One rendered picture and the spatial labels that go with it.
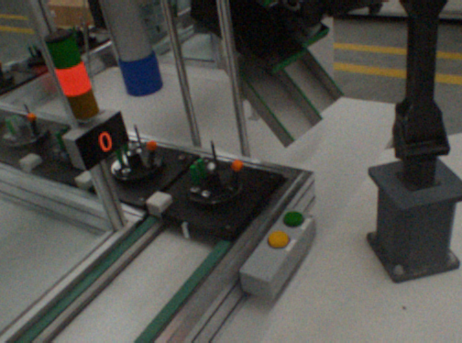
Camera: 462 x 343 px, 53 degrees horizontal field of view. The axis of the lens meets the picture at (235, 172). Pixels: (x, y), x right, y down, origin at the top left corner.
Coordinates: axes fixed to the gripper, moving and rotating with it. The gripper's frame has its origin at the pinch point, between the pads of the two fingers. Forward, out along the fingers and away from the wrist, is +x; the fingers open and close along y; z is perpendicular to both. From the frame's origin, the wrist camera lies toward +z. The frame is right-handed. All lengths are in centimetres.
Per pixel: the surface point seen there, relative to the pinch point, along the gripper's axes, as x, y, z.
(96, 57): 134, -8, 2
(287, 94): 10.3, 6.0, -19.8
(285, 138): 4.0, 17.9, -27.4
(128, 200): 26, 54, -27
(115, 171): 35, 50, -22
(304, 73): 13.1, -6.5, -18.1
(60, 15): 507, -173, 48
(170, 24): 23.5, 25.1, 7.6
